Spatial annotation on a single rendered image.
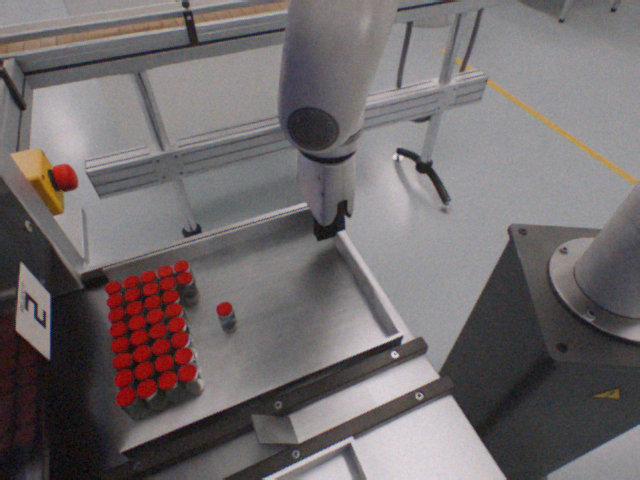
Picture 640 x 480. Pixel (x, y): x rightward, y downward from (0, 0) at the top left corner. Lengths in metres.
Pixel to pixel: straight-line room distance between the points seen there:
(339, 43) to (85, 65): 1.04
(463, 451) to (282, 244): 0.37
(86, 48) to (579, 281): 1.21
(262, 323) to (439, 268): 1.31
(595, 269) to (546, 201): 1.62
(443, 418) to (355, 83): 0.38
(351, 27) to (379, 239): 1.56
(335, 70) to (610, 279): 0.49
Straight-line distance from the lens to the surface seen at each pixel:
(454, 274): 1.80
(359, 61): 0.35
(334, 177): 0.49
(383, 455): 0.51
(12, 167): 0.60
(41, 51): 1.31
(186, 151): 1.49
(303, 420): 0.52
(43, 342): 0.50
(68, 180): 0.68
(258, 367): 0.54
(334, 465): 0.50
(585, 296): 0.72
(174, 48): 1.31
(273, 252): 0.64
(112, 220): 2.15
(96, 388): 0.60
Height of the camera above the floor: 1.37
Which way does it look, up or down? 48 degrees down
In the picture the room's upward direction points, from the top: straight up
